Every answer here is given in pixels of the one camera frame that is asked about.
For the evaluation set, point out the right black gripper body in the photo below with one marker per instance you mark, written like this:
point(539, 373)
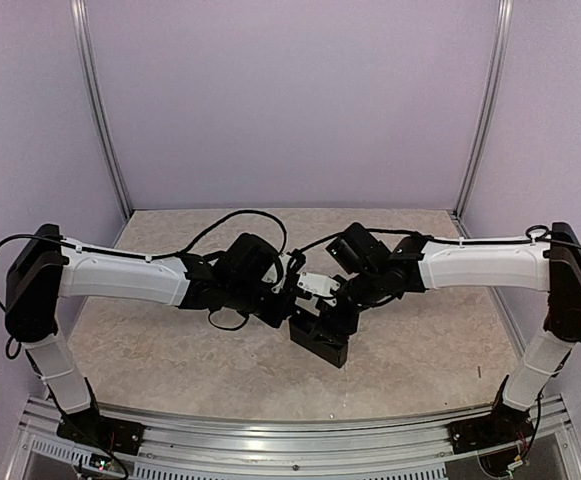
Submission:
point(348, 323)

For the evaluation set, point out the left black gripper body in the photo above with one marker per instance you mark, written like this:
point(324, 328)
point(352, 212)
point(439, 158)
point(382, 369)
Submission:
point(271, 315)

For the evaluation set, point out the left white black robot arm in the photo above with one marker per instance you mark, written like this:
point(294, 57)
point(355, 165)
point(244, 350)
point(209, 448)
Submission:
point(248, 278)

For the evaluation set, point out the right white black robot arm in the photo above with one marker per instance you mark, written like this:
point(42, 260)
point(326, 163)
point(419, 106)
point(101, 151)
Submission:
point(545, 259)

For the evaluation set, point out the small circuit board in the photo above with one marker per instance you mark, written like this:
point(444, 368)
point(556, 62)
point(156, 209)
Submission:
point(98, 463)

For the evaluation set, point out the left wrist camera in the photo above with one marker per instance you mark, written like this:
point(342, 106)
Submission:
point(285, 265)

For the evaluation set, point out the front aluminium frame rail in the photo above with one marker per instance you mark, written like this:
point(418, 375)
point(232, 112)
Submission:
point(176, 446)

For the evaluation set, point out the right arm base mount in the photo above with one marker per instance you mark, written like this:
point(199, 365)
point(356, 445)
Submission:
point(503, 424)

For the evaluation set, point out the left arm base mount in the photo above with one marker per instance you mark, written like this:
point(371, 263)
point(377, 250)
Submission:
point(90, 427)

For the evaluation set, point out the left vertical aluminium post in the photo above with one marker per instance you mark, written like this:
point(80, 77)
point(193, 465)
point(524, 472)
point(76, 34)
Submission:
point(85, 49)

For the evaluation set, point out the vertical aluminium post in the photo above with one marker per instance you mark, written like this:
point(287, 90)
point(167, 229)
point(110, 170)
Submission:
point(487, 107)
point(85, 49)

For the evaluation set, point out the right vertical aluminium post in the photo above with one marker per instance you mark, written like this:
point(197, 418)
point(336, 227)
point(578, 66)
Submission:
point(487, 107)

